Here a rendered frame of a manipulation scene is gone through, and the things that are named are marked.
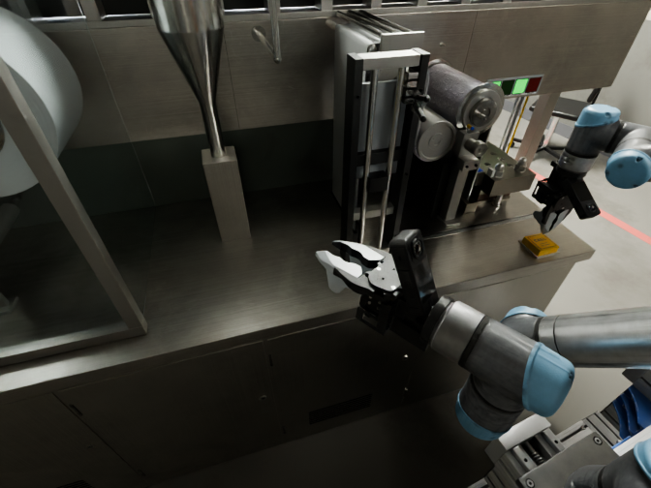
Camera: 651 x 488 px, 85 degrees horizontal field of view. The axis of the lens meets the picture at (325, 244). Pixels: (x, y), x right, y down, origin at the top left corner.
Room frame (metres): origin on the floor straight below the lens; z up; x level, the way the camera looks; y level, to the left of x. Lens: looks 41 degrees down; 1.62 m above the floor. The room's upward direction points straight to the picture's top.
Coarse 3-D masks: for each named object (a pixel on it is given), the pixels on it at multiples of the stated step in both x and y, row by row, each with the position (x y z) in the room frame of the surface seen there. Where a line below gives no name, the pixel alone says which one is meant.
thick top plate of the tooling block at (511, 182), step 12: (492, 144) 1.24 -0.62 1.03; (492, 156) 1.14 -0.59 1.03; (504, 156) 1.14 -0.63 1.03; (480, 168) 1.05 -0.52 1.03; (504, 168) 1.06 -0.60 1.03; (528, 168) 1.05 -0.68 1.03; (492, 180) 0.99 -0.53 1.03; (504, 180) 0.99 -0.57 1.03; (516, 180) 1.00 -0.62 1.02; (528, 180) 1.01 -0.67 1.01; (492, 192) 0.98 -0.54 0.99; (504, 192) 0.99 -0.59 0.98
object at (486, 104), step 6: (480, 102) 0.96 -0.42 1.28; (486, 102) 0.96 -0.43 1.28; (492, 102) 0.97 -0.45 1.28; (474, 108) 0.96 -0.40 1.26; (480, 108) 0.96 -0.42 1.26; (486, 108) 0.97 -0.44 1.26; (492, 108) 0.97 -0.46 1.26; (474, 114) 0.95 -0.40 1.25; (486, 114) 0.97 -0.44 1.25; (492, 114) 0.97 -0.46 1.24; (474, 120) 0.96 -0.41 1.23; (480, 120) 0.96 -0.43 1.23; (486, 120) 0.97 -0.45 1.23; (480, 126) 0.96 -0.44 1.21
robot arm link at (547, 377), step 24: (480, 336) 0.25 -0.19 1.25; (504, 336) 0.25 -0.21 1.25; (480, 360) 0.23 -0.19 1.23; (504, 360) 0.22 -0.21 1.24; (528, 360) 0.22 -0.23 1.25; (552, 360) 0.22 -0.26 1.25; (480, 384) 0.22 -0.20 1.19; (504, 384) 0.20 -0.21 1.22; (528, 384) 0.19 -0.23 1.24; (552, 384) 0.19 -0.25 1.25; (504, 408) 0.20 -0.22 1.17; (528, 408) 0.18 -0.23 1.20; (552, 408) 0.17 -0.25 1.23
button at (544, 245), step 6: (534, 234) 0.84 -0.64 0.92; (540, 234) 0.84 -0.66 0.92; (522, 240) 0.83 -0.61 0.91; (528, 240) 0.81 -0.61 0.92; (534, 240) 0.81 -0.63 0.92; (540, 240) 0.81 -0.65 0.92; (546, 240) 0.81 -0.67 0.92; (528, 246) 0.80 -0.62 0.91; (534, 246) 0.79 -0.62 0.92; (540, 246) 0.78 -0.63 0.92; (546, 246) 0.78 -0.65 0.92; (552, 246) 0.78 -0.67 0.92; (558, 246) 0.78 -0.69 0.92; (534, 252) 0.78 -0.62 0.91; (540, 252) 0.76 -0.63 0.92; (546, 252) 0.77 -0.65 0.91; (552, 252) 0.78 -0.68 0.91
